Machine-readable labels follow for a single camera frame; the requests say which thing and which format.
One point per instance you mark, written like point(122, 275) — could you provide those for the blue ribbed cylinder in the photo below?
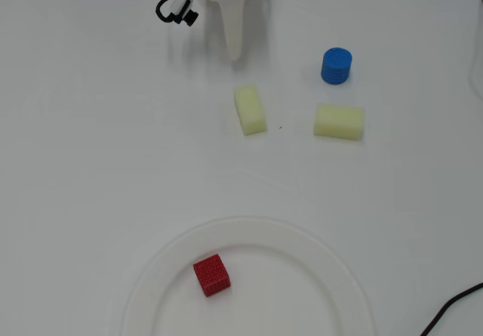
point(336, 66)

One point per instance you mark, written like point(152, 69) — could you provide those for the white round plate bin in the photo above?
point(339, 272)

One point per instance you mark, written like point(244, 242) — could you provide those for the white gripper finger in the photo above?
point(235, 30)

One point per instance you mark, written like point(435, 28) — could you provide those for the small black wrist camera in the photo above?
point(188, 17)

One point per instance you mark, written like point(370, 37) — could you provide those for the pale yellow foam block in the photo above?
point(339, 122)
point(250, 109)

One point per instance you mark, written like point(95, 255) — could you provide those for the red studded block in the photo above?
point(212, 275)

